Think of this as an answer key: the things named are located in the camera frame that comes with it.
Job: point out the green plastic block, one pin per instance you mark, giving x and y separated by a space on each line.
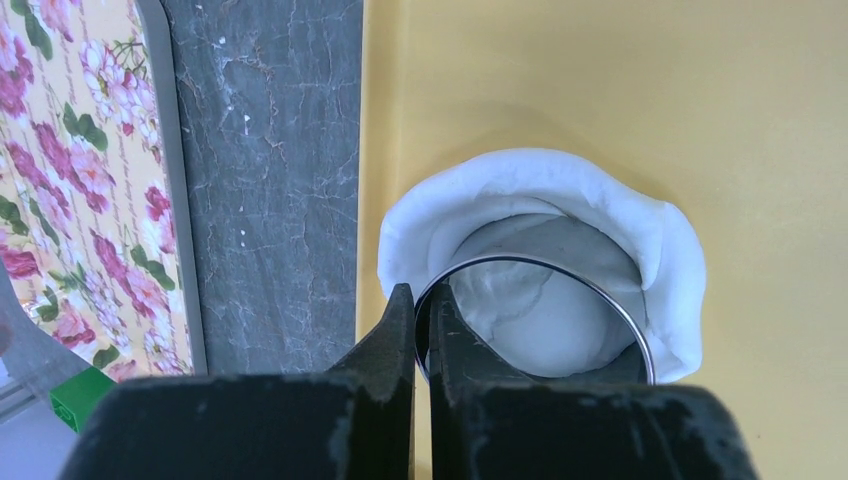
74 400

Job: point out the white dough ball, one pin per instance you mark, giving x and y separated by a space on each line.
427 224

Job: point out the yellow cutting mat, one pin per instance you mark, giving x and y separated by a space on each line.
734 111

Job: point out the floral pattern tray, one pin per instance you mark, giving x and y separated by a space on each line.
95 230

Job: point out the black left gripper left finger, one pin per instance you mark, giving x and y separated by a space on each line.
351 421

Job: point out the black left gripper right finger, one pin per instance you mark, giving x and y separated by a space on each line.
489 421

